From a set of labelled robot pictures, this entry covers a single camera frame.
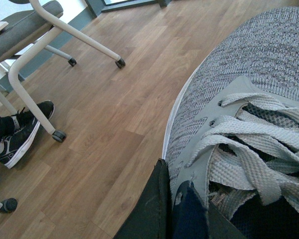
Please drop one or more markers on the black white sneaker on foot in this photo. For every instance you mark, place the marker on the black white sneaker on foot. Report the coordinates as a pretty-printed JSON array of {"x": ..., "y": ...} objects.
[{"x": 14, "y": 147}]

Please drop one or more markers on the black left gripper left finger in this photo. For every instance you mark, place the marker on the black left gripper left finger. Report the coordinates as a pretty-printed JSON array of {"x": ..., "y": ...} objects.
[{"x": 151, "y": 216}]

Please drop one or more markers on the white frame grey office chair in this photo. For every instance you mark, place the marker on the white frame grey office chair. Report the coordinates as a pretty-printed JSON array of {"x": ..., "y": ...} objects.
[{"x": 26, "y": 34}]

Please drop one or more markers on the grey knit sneaker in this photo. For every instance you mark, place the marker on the grey knit sneaker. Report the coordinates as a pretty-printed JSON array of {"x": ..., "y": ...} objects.
[{"x": 233, "y": 134}]

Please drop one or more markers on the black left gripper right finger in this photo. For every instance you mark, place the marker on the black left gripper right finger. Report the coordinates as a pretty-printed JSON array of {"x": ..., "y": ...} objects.
[{"x": 220, "y": 227}]

